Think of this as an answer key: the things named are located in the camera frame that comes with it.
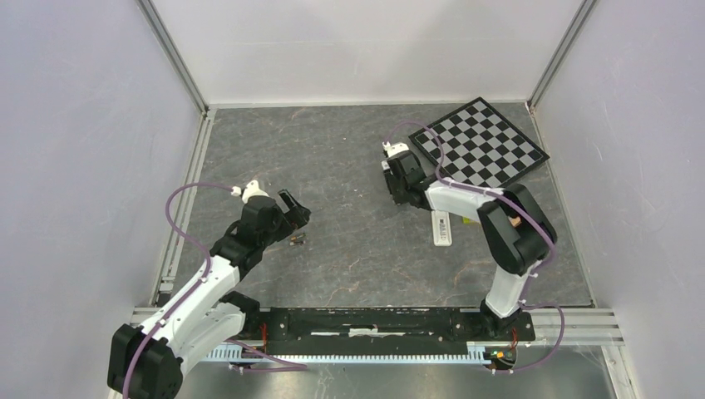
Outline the white slotted cable duct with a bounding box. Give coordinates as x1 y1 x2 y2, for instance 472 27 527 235
201 343 516 366

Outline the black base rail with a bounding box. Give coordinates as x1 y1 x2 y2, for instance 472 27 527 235
234 307 536 357

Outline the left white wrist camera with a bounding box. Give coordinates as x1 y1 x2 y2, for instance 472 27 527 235
230 180 269 204

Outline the black white checkerboard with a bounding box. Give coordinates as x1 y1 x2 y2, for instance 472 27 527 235
409 97 549 188

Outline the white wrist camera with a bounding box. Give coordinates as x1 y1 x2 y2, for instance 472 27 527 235
230 180 269 204
382 142 409 158

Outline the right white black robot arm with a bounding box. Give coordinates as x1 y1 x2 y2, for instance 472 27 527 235
382 143 557 339

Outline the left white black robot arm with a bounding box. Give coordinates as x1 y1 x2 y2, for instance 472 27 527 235
107 180 311 398

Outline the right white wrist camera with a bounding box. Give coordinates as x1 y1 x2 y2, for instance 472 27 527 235
382 142 409 158

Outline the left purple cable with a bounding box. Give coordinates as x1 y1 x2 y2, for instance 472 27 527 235
121 182 238 399

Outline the white remote control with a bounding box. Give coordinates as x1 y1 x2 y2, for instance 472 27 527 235
431 210 452 247

